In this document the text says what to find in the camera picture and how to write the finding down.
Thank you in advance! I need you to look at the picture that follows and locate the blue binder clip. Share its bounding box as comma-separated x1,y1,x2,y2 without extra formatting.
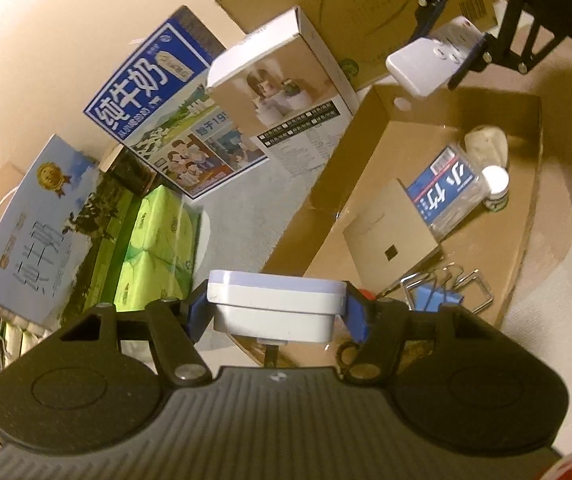
406,266,467,313

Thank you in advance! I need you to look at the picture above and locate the green tissue pack bundle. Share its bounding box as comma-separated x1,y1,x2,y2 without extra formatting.
0,185,202,361

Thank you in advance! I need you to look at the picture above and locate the blue milk carton box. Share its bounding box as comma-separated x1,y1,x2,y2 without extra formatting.
83,6,269,200

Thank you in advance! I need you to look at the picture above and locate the small dark box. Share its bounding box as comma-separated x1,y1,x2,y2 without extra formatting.
100,145,156,196

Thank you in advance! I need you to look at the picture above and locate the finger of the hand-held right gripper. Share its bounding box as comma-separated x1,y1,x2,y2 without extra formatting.
400,0,467,41
448,0,572,92

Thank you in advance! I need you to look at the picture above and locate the white plug-in night light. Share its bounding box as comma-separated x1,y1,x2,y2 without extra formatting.
206,269,348,368

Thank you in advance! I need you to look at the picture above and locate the green landscape milk carton box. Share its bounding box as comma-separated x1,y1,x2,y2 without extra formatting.
0,134,142,325

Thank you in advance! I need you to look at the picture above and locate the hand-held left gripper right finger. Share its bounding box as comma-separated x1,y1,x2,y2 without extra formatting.
338,282,504,383

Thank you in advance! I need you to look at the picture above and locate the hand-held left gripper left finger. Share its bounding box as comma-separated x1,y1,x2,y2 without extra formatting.
61,280,214,388

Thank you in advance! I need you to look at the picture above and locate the leopard print hair claw clip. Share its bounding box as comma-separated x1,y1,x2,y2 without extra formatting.
335,339,363,367

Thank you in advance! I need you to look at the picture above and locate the white power strip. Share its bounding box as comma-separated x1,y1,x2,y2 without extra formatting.
385,16,487,100

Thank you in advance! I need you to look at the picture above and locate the white humidifier box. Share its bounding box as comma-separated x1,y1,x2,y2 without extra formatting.
205,6,359,178

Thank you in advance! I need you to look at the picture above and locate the small gold box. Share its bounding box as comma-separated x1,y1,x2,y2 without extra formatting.
342,177,442,283

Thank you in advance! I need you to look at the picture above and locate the shallow cardboard tray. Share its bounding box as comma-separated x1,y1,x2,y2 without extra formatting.
228,85,544,368

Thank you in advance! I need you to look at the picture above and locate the large brown cardboard box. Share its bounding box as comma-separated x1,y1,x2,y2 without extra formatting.
178,0,499,93

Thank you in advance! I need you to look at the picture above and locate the green and white jar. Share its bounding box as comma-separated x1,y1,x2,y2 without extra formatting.
481,165,511,211

